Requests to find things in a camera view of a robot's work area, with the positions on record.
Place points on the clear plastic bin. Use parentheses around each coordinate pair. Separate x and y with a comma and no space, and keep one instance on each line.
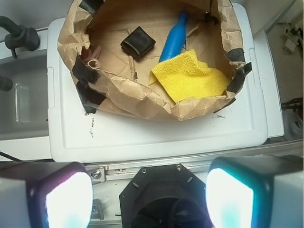
(24,106)

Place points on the black clamp stand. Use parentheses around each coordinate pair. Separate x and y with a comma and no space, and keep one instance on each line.
(19,36)

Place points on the pink plush toy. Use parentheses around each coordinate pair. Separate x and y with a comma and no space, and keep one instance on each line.
(90,57)

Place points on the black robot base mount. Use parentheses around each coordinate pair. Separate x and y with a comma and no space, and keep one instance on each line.
(168,196)

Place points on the brown paper bag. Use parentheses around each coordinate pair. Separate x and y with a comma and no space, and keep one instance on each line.
(121,85)

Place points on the aluminium rail with bracket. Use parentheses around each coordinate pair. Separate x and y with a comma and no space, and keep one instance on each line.
(109,171)

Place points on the yellow microfiber cloth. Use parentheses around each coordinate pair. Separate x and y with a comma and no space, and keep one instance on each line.
(184,77)

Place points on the white plastic lid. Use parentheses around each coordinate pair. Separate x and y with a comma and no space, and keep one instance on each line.
(107,137)

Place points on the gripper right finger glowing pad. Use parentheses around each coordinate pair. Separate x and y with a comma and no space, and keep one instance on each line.
(256,192)

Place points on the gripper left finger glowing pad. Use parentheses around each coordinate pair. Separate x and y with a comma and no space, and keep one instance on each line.
(45,195)

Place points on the blue plastic bottle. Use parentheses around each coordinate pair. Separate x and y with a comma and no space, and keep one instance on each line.
(175,39)

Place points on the black folded pouch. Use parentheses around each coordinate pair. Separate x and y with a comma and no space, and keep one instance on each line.
(138,43)

